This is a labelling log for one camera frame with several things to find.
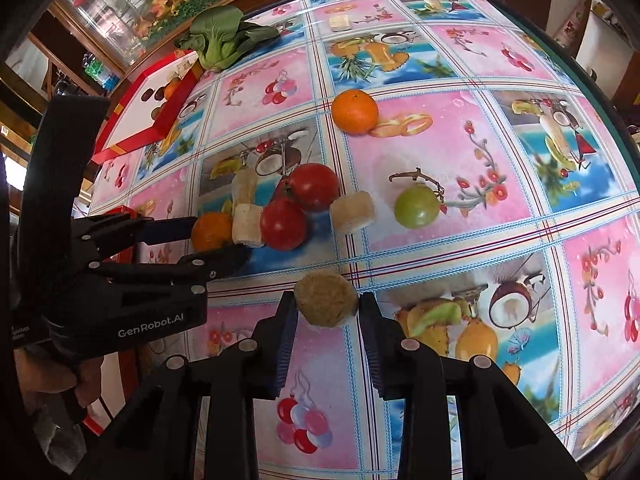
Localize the large red box lid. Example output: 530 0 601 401
90 50 206 165

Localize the green bok choy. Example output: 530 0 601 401
174 6 281 72

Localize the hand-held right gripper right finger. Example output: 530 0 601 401
358 292 588 480

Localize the red tomato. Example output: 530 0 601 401
259 197 308 252
285 162 341 212

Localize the painted bamboo glass panel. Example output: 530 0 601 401
50 0 381 66

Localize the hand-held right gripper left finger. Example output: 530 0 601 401
75 290 301 480

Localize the person's left hand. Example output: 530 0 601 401
14 347 103 411

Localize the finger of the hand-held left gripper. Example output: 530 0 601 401
99 244 252 294
75 212 199 261

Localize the green plastic bottle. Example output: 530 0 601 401
82 52 121 88

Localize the green round fruit with stem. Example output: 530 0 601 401
389 169 447 229

